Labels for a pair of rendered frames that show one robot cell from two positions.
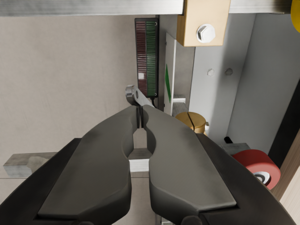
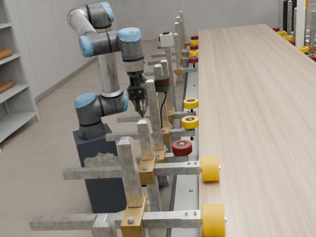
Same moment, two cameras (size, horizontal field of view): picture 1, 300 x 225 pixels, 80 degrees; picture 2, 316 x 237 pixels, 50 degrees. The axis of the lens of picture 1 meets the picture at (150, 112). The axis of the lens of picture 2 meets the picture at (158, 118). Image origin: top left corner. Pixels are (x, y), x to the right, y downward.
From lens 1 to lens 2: 1.54 m
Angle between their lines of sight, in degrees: 98
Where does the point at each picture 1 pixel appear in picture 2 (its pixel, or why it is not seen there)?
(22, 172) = (90, 159)
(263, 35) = not seen: hidden behind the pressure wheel
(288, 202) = (203, 152)
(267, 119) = not seen: hidden behind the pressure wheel
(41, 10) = (126, 134)
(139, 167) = (138, 157)
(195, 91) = (183, 198)
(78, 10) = (134, 133)
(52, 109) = not seen: outside the picture
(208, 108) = (193, 206)
